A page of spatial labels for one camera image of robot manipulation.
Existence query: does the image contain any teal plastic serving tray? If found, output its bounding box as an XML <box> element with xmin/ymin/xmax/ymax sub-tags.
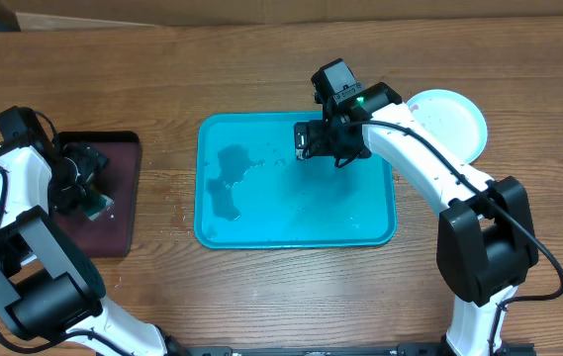
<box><xmin>193</xmin><ymin>112</ymin><xmax>398</xmax><ymax>249</ymax></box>

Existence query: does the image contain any light blue plate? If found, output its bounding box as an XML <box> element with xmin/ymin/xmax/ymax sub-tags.
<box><xmin>407</xmin><ymin>89</ymin><xmax>488</xmax><ymax>163</ymax></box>

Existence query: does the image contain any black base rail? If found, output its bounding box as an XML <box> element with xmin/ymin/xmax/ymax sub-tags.
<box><xmin>96</xmin><ymin>341</ymin><xmax>537</xmax><ymax>356</ymax></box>

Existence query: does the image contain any black tray with brown water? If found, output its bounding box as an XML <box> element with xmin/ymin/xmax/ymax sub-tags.
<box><xmin>51</xmin><ymin>132</ymin><xmax>141</xmax><ymax>257</ymax></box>

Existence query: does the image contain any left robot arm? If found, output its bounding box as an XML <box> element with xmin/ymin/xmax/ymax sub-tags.
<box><xmin>0</xmin><ymin>107</ymin><xmax>188</xmax><ymax>355</ymax></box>

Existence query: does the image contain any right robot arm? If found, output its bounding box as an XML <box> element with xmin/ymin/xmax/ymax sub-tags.
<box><xmin>294</xmin><ymin>58</ymin><xmax>538</xmax><ymax>355</ymax></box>

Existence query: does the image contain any green and white sponge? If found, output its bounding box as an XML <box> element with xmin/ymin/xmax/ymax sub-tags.
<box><xmin>79</xmin><ymin>190</ymin><xmax>114</xmax><ymax>222</ymax></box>

